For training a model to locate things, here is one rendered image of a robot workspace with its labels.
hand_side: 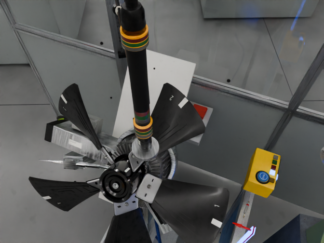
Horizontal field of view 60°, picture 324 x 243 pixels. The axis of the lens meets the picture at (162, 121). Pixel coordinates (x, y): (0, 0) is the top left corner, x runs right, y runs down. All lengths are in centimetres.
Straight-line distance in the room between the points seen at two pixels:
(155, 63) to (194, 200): 52
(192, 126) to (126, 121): 42
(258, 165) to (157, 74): 54
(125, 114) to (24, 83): 210
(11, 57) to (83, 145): 223
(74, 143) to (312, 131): 115
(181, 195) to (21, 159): 186
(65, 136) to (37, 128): 156
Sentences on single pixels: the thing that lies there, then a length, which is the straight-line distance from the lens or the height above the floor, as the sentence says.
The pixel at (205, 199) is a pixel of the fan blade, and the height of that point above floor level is 118.
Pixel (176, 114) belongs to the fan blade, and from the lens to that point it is 85.
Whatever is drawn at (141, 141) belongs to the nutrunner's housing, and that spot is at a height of 151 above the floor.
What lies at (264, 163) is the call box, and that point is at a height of 107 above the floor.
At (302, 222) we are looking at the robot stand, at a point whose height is 93.
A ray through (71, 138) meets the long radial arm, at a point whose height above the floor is 113.
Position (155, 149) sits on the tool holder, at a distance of 71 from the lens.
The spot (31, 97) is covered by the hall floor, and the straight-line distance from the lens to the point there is 300.
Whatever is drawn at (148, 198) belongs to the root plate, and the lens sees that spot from 95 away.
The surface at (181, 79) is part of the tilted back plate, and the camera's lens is 106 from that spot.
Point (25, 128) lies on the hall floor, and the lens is 278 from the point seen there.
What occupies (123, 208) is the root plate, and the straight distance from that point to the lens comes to 103.
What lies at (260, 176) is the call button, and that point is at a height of 108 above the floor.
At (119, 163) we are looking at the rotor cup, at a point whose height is 124.
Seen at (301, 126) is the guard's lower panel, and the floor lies 90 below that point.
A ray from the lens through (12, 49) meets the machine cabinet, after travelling 319.
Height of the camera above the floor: 207
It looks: 55 degrees down
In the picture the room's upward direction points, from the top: straight up
